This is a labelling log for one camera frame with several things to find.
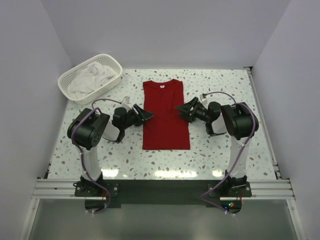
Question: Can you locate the red t shirt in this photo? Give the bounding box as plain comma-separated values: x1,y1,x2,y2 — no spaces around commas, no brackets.
142,79,191,150

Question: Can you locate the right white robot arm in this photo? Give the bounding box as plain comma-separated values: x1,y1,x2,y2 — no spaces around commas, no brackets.
176,97,259,188

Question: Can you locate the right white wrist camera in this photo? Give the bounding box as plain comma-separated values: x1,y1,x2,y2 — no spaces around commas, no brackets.
199,93,208,105

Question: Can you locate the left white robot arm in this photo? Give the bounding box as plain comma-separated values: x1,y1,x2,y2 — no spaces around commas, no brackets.
67,104,154,183

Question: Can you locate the white plastic laundry basket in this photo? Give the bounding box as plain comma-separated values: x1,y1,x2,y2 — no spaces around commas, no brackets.
57,54,123,105

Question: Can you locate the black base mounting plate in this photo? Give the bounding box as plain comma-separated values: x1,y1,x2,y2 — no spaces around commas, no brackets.
73,177,252,211

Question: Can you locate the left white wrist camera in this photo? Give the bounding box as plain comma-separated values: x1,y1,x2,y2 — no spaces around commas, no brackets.
121,96,131,111

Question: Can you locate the white cloth in basket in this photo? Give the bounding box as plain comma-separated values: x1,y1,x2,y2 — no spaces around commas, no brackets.
67,61,116,99

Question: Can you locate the aluminium front rail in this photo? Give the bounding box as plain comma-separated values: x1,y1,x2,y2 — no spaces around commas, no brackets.
32,179,295,200

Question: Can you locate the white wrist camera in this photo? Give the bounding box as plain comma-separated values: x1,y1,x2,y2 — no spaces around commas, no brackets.
199,93,208,105
121,96,131,111

